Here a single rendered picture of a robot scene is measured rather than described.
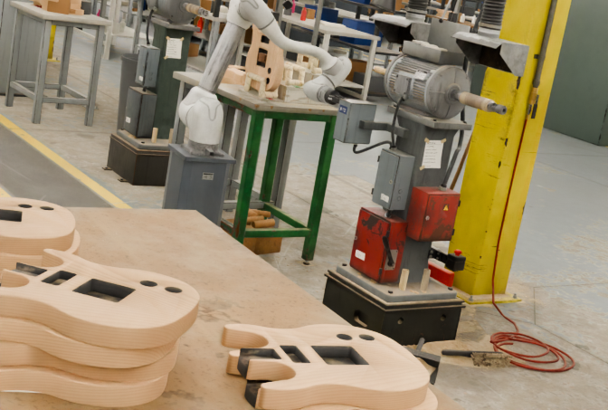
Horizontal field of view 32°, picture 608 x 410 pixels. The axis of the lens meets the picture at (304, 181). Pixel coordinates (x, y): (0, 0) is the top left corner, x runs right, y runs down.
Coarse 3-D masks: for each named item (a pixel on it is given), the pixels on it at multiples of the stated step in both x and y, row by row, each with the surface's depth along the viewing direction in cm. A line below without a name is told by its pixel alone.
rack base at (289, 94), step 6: (282, 84) 601; (282, 90) 599; (288, 90) 597; (294, 90) 600; (300, 90) 602; (282, 96) 599; (288, 96) 599; (294, 96) 601; (300, 96) 603; (306, 96) 605; (288, 102) 600; (294, 102) 602; (300, 102) 604; (306, 102) 606
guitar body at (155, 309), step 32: (64, 256) 232; (0, 288) 207; (32, 288) 210; (64, 288) 213; (96, 288) 222; (128, 288) 220; (160, 288) 223; (192, 288) 226; (64, 320) 201; (96, 320) 200; (128, 320) 202; (160, 320) 205; (192, 320) 216
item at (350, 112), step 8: (344, 104) 513; (352, 104) 509; (360, 104) 512; (368, 104) 514; (344, 112) 512; (352, 112) 510; (360, 112) 513; (368, 112) 516; (336, 120) 518; (344, 120) 512; (352, 120) 512; (336, 128) 518; (344, 128) 512; (352, 128) 513; (336, 136) 518; (344, 136) 512; (352, 136) 514; (360, 136) 517; (368, 136) 520; (376, 144) 516; (360, 152) 522
